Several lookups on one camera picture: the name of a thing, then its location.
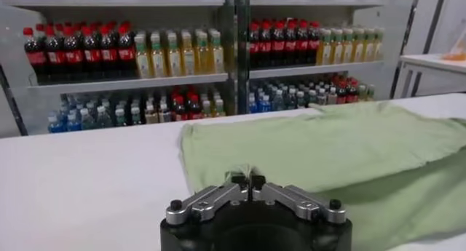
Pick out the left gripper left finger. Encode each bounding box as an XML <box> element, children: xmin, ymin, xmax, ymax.
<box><xmin>165</xmin><ymin>172</ymin><xmax>250</xmax><ymax>226</ymax></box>

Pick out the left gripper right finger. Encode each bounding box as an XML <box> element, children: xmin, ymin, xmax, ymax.
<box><xmin>250</xmin><ymin>174</ymin><xmax>347</xmax><ymax>225</ymax></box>

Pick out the glass jar with orange liquid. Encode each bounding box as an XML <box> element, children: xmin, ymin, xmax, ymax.
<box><xmin>442</xmin><ymin>28</ymin><xmax>466</xmax><ymax>62</ymax></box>

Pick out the small red cap cola bottle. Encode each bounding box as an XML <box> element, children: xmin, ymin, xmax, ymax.
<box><xmin>345</xmin><ymin>79</ymin><xmax>358</xmax><ymax>103</ymax></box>
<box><xmin>335</xmin><ymin>81</ymin><xmax>347</xmax><ymax>105</ymax></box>
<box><xmin>187</xmin><ymin>94</ymin><xmax>203</xmax><ymax>121</ymax></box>
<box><xmin>173</xmin><ymin>95</ymin><xmax>189</xmax><ymax>121</ymax></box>

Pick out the white side table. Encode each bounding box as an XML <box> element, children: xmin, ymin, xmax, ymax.
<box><xmin>392</xmin><ymin>52</ymin><xmax>466</xmax><ymax>100</ymax></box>

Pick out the glass cabinet door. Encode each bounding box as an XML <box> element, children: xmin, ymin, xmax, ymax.
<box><xmin>0</xmin><ymin>4</ymin><xmax>50</xmax><ymax>139</ymax></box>
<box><xmin>387</xmin><ymin>0</ymin><xmax>454</xmax><ymax>100</ymax></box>

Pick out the small clear green bottle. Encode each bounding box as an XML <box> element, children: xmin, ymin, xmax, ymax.
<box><xmin>79</xmin><ymin>108</ymin><xmax>96</xmax><ymax>130</ymax></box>
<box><xmin>95</xmin><ymin>105</ymin><xmax>113</xmax><ymax>129</ymax></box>
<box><xmin>272</xmin><ymin>89</ymin><xmax>285</xmax><ymax>111</ymax></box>
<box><xmin>285</xmin><ymin>88</ymin><xmax>299</xmax><ymax>111</ymax></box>

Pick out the light green t-shirt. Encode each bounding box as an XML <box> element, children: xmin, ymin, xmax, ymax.
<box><xmin>178</xmin><ymin>101</ymin><xmax>466</xmax><ymax>251</ymax></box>

